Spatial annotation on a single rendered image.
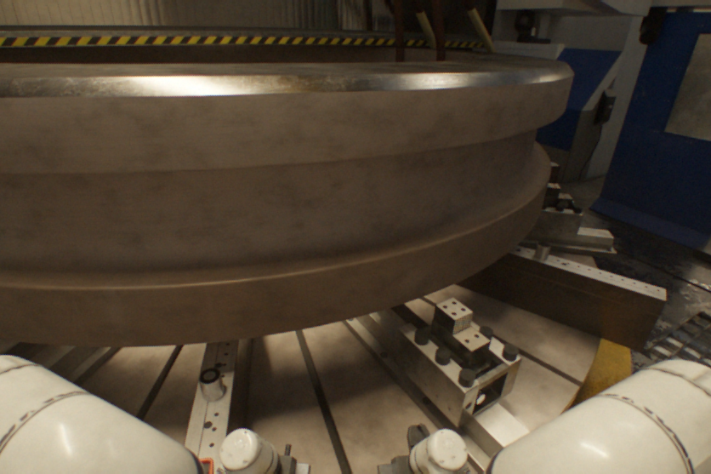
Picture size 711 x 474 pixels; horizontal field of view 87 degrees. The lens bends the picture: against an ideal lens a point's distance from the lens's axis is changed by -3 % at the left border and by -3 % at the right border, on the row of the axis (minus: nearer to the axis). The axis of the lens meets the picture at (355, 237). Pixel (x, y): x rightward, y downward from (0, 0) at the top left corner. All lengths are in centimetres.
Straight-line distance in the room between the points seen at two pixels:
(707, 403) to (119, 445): 58
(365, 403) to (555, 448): 163
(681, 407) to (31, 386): 66
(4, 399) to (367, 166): 124
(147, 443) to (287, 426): 153
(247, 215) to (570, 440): 121
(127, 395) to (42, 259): 88
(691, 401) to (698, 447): 5
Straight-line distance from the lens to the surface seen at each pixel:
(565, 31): 597
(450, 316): 173
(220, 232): 146
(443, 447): 99
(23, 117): 139
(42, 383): 53
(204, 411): 161
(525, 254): 268
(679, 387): 55
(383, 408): 203
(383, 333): 220
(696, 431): 52
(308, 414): 200
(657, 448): 48
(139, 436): 47
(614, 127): 728
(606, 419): 47
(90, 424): 46
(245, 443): 99
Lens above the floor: 190
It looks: 28 degrees down
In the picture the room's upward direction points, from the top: 2 degrees clockwise
